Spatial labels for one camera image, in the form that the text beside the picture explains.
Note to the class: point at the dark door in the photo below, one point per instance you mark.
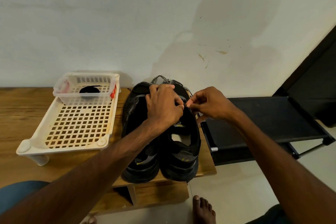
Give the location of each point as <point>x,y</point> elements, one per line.
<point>315,84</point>

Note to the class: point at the person's right forearm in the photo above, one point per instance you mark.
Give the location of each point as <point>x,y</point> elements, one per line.
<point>283,168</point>

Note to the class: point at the person's left hand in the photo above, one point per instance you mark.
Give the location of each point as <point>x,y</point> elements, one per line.
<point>162,106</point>

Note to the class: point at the red label sticker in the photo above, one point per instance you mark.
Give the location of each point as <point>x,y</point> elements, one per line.
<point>113,91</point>

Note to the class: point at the person's right hand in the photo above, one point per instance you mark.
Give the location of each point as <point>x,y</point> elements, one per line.
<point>212,103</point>

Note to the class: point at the large white plastic tray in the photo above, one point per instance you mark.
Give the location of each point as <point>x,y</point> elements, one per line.
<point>76,126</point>

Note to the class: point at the black shoe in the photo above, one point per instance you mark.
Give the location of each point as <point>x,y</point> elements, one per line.
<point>181,163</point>
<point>140,166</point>

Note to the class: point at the black shoelaces bundle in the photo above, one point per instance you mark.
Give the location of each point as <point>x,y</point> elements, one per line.
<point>90,90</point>

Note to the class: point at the person's left forearm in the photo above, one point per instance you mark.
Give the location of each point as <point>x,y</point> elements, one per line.
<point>78,179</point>

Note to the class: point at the small white plastic basket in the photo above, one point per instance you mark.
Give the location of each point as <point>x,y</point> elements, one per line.
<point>65,99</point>

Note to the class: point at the black shoe rack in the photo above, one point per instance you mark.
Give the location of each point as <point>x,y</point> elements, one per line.
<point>262,121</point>

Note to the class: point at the person's blue shorts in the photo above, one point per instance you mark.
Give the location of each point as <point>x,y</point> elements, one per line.
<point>21,195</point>

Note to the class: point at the low wooden table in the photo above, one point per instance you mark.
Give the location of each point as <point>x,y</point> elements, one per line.
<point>21,121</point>

